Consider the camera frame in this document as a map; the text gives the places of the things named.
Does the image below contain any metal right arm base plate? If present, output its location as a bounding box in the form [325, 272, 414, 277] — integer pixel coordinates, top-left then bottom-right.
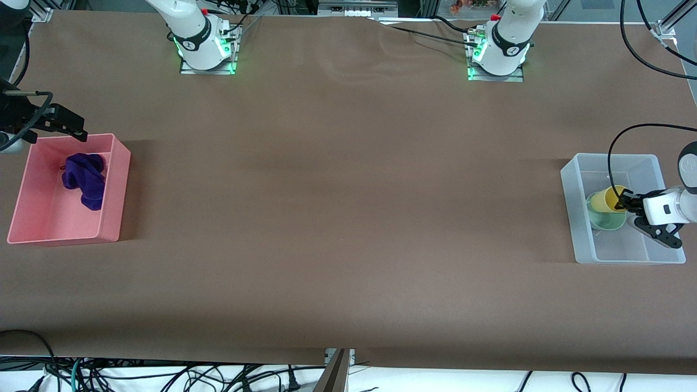
[179, 23, 240, 76]

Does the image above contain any thick black floor cable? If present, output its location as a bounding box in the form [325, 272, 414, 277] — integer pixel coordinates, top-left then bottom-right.
[0, 329, 59, 392]

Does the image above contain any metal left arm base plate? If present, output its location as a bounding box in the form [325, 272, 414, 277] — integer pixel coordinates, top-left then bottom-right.
[466, 28, 525, 83]

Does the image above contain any white power strip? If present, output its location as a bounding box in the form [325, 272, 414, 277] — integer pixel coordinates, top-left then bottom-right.
[318, 0, 399, 18]

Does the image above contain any mint green bowl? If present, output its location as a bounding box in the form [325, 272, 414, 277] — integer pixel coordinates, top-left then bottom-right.
[585, 192, 628, 231]

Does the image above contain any clear plastic storage bin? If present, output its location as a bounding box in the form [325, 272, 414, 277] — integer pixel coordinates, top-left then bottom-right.
[560, 154, 686, 265]

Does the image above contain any black cable across table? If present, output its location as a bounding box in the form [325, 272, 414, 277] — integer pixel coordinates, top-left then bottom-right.
[370, 15, 482, 48]

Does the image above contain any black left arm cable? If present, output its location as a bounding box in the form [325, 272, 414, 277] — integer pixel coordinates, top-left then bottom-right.
[608, 0, 697, 198]

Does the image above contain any yellow plastic cup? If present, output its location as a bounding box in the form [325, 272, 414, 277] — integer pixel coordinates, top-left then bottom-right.
[589, 185, 628, 213]

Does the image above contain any grey metal post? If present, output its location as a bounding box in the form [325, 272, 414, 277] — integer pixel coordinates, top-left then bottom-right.
[315, 348, 350, 392]

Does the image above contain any purple cloth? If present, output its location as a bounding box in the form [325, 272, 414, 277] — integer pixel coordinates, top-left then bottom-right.
[60, 153, 107, 211]

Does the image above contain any pink plastic bin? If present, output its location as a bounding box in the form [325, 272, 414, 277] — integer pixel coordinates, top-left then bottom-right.
[7, 133, 132, 244]

